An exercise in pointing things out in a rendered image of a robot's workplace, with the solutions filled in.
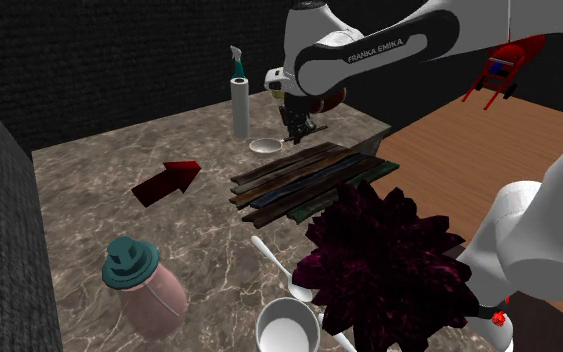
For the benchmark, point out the dark purple leafy plant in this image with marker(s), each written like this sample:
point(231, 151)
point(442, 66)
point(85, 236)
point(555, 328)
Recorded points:
point(383, 273)

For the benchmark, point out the white spoon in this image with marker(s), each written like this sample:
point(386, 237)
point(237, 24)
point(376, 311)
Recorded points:
point(300, 291)

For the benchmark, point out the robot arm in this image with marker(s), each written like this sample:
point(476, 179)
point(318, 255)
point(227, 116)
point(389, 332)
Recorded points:
point(529, 234)

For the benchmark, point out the dark red arrow block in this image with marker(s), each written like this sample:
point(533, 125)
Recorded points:
point(164, 181)

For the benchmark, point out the small silver pan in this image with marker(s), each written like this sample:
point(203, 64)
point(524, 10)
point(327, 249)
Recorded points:
point(264, 146)

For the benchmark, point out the white paper towel roll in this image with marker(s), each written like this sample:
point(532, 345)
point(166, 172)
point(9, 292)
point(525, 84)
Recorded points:
point(240, 109)

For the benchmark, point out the teal and white spray bottle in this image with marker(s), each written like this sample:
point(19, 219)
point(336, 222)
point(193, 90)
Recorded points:
point(236, 63)

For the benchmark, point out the red round object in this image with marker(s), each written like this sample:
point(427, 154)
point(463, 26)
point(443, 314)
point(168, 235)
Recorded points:
point(330, 101)

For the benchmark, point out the white cup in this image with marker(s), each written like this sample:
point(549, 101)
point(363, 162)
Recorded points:
point(286, 326)

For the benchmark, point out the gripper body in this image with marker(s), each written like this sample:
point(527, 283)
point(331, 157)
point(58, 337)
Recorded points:
point(294, 117)

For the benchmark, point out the pink jar with teal lid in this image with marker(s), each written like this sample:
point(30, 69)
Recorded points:
point(152, 297)

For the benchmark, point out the dark wooden plank board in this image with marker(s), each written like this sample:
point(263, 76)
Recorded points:
point(300, 183)

